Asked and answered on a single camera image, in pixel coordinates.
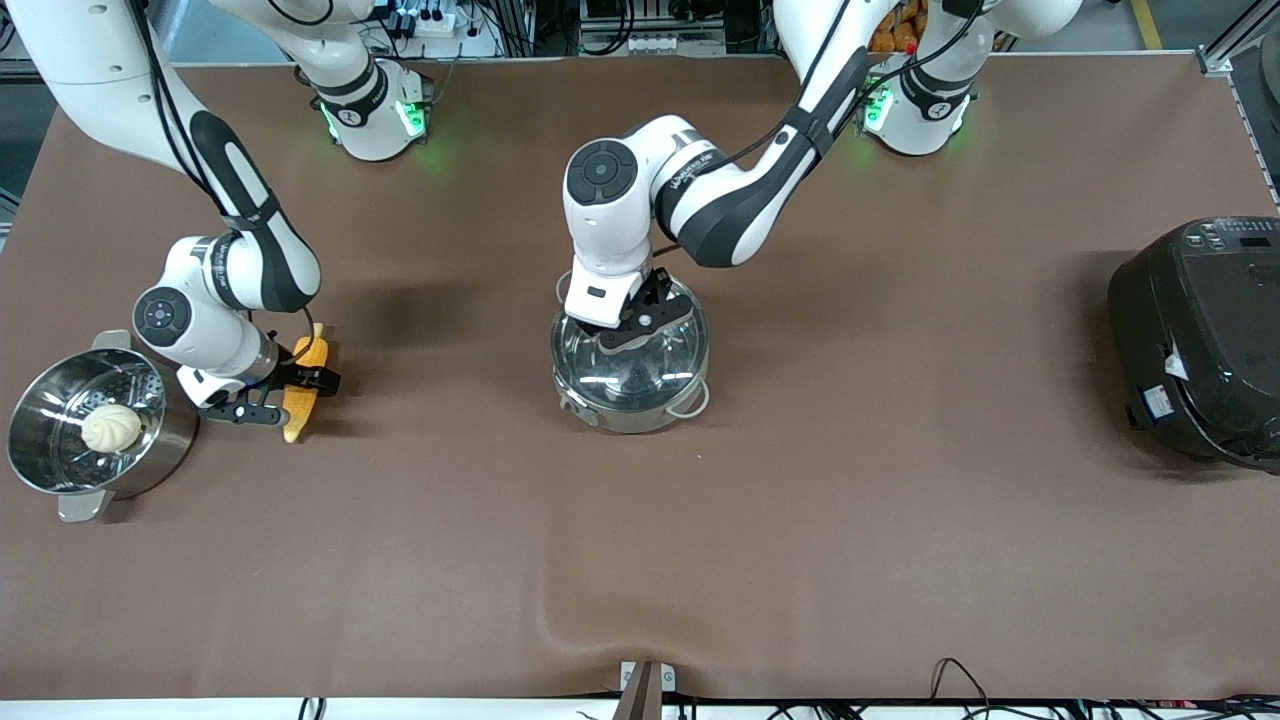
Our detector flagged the yellow corn cob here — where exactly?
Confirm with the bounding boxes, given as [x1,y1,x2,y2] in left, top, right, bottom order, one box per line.
[282,322,330,444]

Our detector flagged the glass lid with knob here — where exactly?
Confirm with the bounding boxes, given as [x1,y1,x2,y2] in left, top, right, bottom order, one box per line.
[551,284,712,407]

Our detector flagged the pale green cooking pot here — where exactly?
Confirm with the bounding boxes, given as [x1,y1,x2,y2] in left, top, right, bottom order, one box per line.
[550,282,714,436]

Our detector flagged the stainless steel steamer pot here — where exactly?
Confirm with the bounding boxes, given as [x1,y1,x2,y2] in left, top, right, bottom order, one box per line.
[7,329,200,524]

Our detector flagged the white steamed bun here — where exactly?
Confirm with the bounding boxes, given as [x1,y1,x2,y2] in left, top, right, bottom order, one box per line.
[80,403,145,454]

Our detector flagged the white power strip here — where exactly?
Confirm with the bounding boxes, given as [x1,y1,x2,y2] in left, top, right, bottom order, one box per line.
[396,8,473,39]

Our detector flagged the orange snack packages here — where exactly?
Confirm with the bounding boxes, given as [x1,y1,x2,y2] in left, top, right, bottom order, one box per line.
[868,0,929,54]

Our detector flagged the dark grey rice cooker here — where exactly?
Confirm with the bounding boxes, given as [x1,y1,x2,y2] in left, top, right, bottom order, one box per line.
[1107,216,1280,472]

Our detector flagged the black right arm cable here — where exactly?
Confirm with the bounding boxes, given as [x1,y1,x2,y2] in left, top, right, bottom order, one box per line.
[128,0,253,227]

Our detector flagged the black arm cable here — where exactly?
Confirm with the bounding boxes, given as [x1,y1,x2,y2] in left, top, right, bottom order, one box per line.
[650,0,993,263]
[128,0,253,227]

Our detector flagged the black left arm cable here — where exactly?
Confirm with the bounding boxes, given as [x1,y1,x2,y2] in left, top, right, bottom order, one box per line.
[650,0,993,263]

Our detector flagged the metal table clamp bracket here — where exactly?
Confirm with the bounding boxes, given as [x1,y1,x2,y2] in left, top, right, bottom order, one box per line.
[618,659,678,720]

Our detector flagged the black looped cable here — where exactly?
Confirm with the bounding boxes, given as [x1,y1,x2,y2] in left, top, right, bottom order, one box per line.
[927,656,994,704]

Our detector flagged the aluminium frame profile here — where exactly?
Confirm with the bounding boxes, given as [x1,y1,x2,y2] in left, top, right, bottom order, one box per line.
[1198,18,1280,79]

